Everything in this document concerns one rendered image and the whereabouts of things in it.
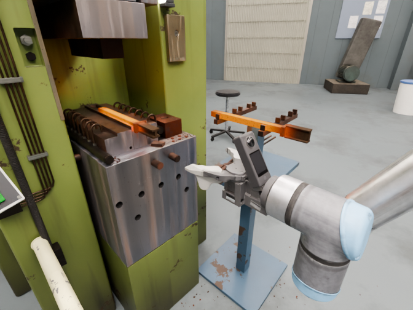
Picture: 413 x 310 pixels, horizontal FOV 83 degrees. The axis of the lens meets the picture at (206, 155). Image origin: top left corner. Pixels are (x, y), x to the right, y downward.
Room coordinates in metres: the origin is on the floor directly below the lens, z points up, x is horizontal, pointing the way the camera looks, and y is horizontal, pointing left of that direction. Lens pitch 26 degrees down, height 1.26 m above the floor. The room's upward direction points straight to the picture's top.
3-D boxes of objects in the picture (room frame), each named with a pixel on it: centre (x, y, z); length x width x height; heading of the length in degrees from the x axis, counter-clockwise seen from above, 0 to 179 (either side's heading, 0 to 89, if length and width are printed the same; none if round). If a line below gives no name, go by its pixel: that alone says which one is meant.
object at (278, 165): (0.98, -0.22, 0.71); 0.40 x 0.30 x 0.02; 139
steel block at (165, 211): (0.95, 0.37, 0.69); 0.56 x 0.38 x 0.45; 45
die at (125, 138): (0.91, 0.41, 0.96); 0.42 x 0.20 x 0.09; 45
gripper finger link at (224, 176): (0.45, -0.04, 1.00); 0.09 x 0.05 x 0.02; 81
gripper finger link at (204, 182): (0.47, 0.01, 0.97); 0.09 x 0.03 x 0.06; 81
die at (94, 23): (0.91, 0.41, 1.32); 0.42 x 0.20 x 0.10; 45
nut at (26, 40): (0.73, 0.50, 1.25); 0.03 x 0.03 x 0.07; 45
